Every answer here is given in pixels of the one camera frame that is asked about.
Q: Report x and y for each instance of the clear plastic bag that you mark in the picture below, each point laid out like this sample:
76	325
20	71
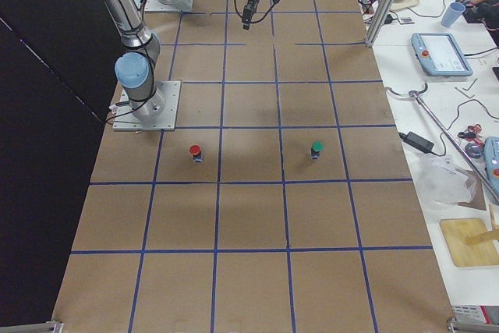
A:
440	180

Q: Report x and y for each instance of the blue plastic cup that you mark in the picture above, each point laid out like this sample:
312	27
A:
452	13

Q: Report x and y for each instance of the wooden cutting board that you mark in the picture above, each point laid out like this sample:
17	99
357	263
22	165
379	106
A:
469	242

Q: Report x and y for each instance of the blue teach pendant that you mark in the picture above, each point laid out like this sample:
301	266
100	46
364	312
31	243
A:
440	55

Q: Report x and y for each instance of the metal cane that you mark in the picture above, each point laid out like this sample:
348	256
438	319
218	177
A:
417	96

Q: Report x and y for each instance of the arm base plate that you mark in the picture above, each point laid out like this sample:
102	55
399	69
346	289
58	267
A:
168	6
159	113

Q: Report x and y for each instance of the red push button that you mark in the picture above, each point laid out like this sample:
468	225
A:
196	153

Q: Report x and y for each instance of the black power adapter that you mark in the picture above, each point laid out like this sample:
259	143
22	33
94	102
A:
417	142

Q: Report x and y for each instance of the beige tray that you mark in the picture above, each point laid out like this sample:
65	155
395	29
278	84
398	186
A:
399	5

